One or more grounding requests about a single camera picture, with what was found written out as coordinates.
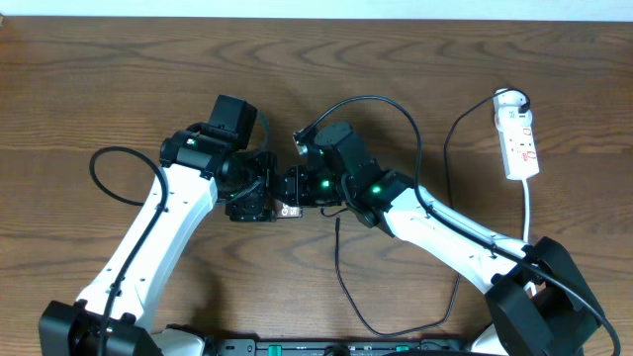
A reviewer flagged Galaxy smartphone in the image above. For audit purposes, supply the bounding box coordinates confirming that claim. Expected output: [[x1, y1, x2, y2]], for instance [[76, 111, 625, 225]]
[[277, 202, 303, 219]]

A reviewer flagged black charger cable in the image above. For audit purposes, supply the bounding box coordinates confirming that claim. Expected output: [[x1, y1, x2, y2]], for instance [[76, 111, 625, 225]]
[[333, 87, 532, 338]]

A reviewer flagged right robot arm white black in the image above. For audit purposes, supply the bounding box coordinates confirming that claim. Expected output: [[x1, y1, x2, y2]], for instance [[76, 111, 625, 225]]
[[280, 123, 608, 355]]

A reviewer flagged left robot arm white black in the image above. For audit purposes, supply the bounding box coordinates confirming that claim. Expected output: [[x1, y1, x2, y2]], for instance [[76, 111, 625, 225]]
[[39, 95, 266, 355]]

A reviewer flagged white power strip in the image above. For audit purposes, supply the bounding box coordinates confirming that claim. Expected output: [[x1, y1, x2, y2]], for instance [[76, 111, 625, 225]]
[[493, 88, 540, 181]]

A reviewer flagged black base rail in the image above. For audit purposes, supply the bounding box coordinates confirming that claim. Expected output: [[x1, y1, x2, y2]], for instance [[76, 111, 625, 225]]
[[157, 325, 476, 356]]

